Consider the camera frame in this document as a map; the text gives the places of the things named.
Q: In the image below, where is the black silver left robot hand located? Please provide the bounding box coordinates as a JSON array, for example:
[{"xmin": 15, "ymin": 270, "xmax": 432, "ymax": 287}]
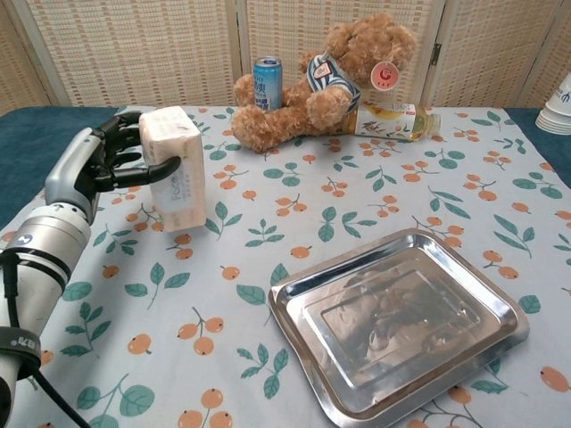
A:
[{"xmin": 44, "ymin": 111, "xmax": 183, "ymax": 224}]

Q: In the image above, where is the white Face tissue pack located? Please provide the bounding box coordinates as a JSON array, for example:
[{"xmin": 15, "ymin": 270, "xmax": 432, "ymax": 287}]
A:
[{"xmin": 138, "ymin": 105, "xmax": 208, "ymax": 234}]

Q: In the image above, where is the floral fruit print tablecloth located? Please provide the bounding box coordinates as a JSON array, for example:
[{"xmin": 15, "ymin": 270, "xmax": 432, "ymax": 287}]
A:
[{"xmin": 0, "ymin": 105, "xmax": 571, "ymax": 428}]

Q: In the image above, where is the teal table cover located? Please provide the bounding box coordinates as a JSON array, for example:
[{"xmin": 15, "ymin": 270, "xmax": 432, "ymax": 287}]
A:
[{"xmin": 0, "ymin": 105, "xmax": 571, "ymax": 231}]

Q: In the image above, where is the woven folding screen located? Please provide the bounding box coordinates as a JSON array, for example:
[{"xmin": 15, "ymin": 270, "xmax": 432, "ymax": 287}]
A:
[{"xmin": 0, "ymin": 0, "xmax": 571, "ymax": 109}]

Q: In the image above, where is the blue drink can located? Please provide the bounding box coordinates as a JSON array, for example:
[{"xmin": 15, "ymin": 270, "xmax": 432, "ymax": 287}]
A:
[{"xmin": 252, "ymin": 56, "xmax": 283, "ymax": 111}]

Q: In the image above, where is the brown teddy bear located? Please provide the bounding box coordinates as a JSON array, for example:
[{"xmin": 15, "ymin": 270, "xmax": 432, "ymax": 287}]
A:
[{"xmin": 230, "ymin": 12, "xmax": 418, "ymax": 155}]

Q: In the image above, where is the clear yellow tea bottle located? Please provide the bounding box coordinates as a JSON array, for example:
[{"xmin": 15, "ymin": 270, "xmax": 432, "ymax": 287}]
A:
[{"xmin": 341, "ymin": 101, "xmax": 443, "ymax": 143}]

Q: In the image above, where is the round pink hang tag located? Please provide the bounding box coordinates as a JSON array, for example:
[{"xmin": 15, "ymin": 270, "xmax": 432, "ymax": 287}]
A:
[{"xmin": 370, "ymin": 61, "xmax": 400, "ymax": 90}]

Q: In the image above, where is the small stainless steel tray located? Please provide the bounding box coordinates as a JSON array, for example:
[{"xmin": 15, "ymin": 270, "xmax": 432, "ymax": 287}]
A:
[{"xmin": 285, "ymin": 232, "xmax": 521, "ymax": 409}]

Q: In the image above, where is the large stainless steel tray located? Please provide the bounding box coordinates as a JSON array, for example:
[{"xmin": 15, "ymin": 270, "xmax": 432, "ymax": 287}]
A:
[{"xmin": 268, "ymin": 227, "xmax": 531, "ymax": 421}]

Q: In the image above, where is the white paper cup stack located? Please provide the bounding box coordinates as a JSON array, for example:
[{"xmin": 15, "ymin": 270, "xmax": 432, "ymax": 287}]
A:
[{"xmin": 534, "ymin": 70, "xmax": 571, "ymax": 135}]

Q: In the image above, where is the black cable strap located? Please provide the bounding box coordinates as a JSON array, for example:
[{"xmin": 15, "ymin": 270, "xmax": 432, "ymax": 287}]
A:
[{"xmin": 0, "ymin": 326, "xmax": 42, "ymax": 371}]

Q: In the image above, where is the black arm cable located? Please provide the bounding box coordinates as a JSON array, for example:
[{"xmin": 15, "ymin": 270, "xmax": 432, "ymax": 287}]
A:
[{"xmin": 0, "ymin": 249, "xmax": 90, "ymax": 428}]

